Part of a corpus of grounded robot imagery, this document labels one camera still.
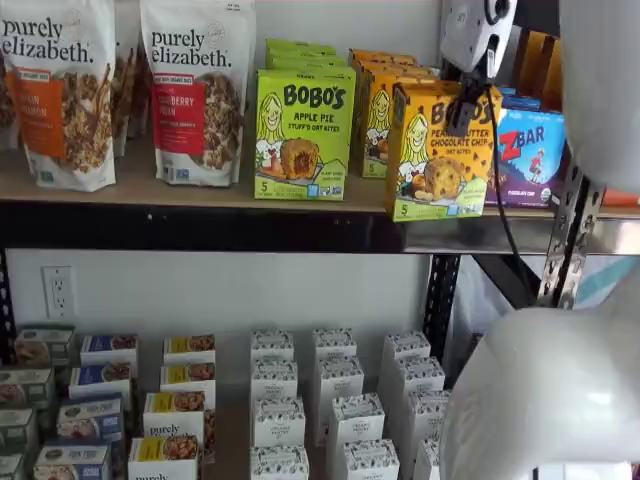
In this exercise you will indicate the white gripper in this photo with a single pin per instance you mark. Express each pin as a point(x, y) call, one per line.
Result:
point(467, 35)

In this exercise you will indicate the orange Bobo's oat bites box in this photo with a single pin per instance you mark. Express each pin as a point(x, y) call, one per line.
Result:
point(380, 53)
point(390, 64)
point(380, 130)
point(440, 170)

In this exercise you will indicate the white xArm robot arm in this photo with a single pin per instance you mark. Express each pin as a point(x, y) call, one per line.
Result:
point(550, 375)

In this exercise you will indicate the blue purple Zbar box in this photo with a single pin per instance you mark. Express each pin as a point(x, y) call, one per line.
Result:
point(509, 92)
point(532, 160)
point(520, 102)

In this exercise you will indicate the orange snack box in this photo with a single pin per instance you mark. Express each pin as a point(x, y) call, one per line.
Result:
point(622, 197)
point(537, 70)

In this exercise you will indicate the green Bobo's apple pie box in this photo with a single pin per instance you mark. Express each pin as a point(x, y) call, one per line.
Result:
point(305, 54)
point(305, 140)
point(300, 45)
point(310, 65)

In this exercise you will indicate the wooden shelf board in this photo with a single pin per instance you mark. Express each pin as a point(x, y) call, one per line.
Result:
point(622, 212)
point(125, 192)

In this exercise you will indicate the white patterned pantry box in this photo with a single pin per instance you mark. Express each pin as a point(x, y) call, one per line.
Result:
point(371, 460)
point(427, 460)
point(272, 344)
point(274, 377)
point(279, 462)
point(406, 345)
point(426, 415)
point(341, 377)
point(420, 374)
point(356, 420)
point(278, 422)
point(335, 342)

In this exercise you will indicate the black metal shelf rack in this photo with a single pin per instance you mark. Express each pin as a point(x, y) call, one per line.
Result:
point(200, 230)

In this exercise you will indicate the yellow white granola box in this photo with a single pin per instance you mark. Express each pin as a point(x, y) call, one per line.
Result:
point(162, 457)
point(172, 417)
point(190, 349)
point(187, 377)

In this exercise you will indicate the blue white granola box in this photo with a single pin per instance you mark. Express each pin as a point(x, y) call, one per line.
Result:
point(72, 461)
point(90, 420)
point(107, 349)
point(100, 380)

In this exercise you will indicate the green white granola box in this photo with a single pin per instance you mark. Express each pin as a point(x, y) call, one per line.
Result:
point(10, 467)
point(25, 389)
point(45, 346)
point(17, 430)

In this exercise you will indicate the red label granola bag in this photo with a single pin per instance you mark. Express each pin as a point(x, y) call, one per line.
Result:
point(195, 125)

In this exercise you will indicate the white granola bag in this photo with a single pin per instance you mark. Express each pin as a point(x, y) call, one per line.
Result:
point(122, 100)
point(6, 100)

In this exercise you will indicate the orange label granola bag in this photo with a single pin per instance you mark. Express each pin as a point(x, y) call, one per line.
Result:
point(60, 125)

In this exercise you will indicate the white patterned small boxes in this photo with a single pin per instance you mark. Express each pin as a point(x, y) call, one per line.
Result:
point(232, 440)

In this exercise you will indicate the white wall outlet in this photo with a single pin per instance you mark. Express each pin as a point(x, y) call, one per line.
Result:
point(58, 292)

